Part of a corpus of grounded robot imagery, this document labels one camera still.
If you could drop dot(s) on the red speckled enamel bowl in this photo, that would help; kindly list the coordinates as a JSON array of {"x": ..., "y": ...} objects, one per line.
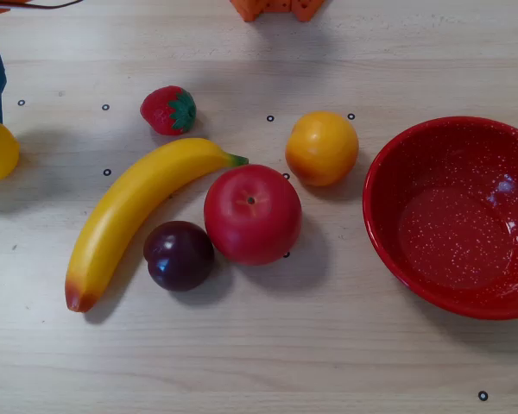
[{"x": 453, "y": 233}]

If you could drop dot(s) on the yellow plastic banana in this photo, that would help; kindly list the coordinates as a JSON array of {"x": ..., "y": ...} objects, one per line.
[{"x": 125, "y": 207}]

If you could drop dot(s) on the red plastic strawberry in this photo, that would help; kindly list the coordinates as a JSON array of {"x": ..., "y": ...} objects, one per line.
[{"x": 159, "y": 110}]

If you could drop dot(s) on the dark purple plastic plum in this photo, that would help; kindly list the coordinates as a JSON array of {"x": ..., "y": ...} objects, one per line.
[{"x": 179, "y": 259}]

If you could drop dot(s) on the red plastic apple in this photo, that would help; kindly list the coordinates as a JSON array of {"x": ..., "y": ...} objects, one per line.
[{"x": 252, "y": 220}]

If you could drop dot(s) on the orange yellow plastic peach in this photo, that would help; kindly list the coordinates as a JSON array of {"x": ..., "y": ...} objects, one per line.
[{"x": 321, "y": 148}]

